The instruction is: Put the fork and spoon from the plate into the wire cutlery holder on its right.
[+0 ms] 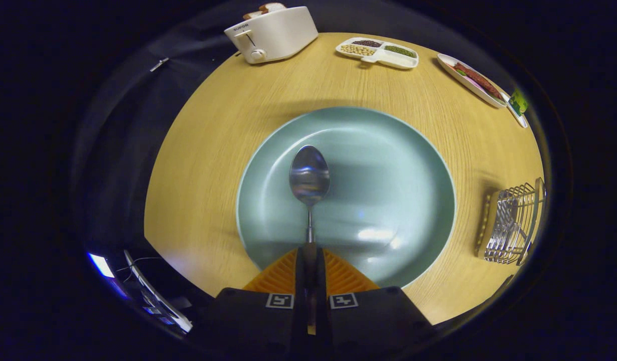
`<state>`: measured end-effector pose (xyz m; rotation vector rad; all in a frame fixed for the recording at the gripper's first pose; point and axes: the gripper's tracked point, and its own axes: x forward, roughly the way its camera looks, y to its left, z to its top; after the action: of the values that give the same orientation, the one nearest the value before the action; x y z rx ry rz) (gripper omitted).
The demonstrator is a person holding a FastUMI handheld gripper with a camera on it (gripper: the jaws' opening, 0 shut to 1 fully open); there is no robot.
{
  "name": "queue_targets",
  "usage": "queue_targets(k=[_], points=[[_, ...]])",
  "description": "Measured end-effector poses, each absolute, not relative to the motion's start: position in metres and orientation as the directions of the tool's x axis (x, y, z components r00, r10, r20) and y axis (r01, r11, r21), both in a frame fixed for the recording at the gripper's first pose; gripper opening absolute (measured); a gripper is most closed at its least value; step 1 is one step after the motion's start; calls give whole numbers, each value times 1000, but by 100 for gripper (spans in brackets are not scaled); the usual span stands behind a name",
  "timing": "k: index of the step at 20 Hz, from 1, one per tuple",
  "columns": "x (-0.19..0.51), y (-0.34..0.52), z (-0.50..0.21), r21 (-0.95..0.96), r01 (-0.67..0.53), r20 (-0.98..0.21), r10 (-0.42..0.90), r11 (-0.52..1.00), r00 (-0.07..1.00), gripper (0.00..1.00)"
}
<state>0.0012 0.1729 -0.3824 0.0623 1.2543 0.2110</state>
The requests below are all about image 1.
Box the white divided dish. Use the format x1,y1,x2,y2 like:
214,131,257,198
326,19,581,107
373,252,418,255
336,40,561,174
335,37,419,70

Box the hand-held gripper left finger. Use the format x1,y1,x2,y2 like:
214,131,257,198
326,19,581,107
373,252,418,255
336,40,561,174
198,247,309,359

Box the white coaster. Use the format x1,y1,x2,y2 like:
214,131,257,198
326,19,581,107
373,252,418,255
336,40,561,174
502,92,529,128

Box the white toaster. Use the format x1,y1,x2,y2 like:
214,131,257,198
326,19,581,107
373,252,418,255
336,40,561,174
224,6,319,64

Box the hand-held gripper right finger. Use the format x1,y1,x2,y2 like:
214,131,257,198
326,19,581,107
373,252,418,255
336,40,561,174
316,247,435,358

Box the light green round plate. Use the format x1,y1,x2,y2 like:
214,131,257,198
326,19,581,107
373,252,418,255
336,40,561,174
236,106,456,289

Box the white oval food plate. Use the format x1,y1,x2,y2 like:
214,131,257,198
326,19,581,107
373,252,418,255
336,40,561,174
436,53,508,109

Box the steel spoon with wooden handle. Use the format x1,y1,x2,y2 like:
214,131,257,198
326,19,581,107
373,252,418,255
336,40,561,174
288,145,331,335

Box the clear bottle with green label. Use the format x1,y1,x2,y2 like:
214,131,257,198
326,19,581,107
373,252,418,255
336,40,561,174
508,88,529,117

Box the brown sausage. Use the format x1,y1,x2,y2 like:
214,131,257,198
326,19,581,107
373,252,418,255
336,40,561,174
453,62,504,100

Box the metal wire rack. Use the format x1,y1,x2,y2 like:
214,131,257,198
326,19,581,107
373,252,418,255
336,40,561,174
474,177,546,266

